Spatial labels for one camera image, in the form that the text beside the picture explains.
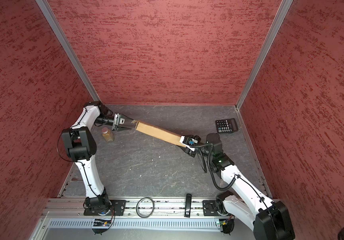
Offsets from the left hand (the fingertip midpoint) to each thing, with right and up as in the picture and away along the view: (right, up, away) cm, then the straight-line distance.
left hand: (131, 124), depth 83 cm
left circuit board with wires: (-12, -51, -10) cm, 53 cm away
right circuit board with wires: (+51, -50, -12) cm, 73 cm away
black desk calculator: (+62, -2, +24) cm, 67 cm away
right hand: (+27, -9, -8) cm, 29 cm away
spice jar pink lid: (-18, -7, +10) cm, 22 cm away
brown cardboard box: (+17, -4, -12) cm, 21 cm away
